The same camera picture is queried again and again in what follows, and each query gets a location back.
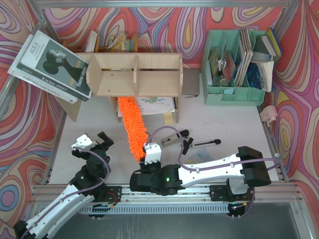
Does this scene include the orange microfiber duster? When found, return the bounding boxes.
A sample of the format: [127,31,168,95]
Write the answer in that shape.
[118,97,148,162]

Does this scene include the gold grey calculator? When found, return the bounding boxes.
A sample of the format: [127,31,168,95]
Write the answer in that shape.
[185,148,214,164]

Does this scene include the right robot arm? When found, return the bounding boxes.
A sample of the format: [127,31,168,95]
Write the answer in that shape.
[130,146,271,196]

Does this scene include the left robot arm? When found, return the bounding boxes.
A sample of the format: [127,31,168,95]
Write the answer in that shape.
[14,131,114,239]

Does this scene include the wooden bookshelf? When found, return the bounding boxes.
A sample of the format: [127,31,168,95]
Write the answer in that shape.
[54,52,184,124]

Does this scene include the grey black stapler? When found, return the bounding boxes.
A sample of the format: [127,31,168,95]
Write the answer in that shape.
[161,129,190,147]

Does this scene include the spiral drawing notebook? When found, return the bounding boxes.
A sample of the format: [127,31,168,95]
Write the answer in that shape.
[133,97,177,116]

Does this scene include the yellow sticky note pad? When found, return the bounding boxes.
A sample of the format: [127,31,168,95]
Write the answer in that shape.
[163,113,174,125]

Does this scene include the books behind shelf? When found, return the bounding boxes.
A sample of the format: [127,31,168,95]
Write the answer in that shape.
[62,31,138,53]

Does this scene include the white book under Twins story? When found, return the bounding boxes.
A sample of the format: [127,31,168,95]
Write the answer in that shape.
[7,34,88,104]

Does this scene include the pink tape dispenser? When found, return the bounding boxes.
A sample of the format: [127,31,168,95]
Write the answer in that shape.
[260,105,278,127]

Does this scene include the red notebook in organizer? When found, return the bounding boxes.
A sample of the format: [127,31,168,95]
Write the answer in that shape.
[222,51,236,83]

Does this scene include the green desk organizer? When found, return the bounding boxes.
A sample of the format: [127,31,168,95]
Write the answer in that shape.
[201,30,265,106]

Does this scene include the stack of thin books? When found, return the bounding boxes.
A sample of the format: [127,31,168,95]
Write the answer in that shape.
[234,28,253,87]

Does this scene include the blue yellow book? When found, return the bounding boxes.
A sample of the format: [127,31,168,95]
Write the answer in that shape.
[266,28,282,58]

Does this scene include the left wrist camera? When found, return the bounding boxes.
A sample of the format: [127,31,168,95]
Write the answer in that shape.
[71,134,97,151]

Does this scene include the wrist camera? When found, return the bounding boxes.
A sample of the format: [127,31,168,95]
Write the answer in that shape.
[71,134,97,151]
[144,142,161,165]

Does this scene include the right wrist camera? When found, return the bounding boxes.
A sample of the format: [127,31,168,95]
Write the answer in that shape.
[144,142,161,165]

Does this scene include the black handled tool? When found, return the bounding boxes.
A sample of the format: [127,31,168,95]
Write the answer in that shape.
[182,138,221,155]

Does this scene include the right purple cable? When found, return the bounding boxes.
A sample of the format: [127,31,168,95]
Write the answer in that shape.
[145,125,282,220]

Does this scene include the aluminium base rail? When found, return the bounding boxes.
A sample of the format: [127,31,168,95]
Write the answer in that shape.
[29,181,302,208]

